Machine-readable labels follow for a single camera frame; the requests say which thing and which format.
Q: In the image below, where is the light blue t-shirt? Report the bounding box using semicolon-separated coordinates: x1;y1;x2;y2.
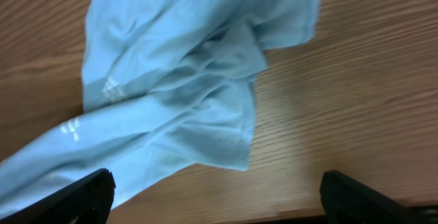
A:
1;0;320;217

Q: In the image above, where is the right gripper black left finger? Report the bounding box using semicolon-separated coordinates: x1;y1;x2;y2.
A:
1;169;116;224

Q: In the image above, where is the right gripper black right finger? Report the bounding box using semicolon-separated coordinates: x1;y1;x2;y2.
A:
320;170;435;224

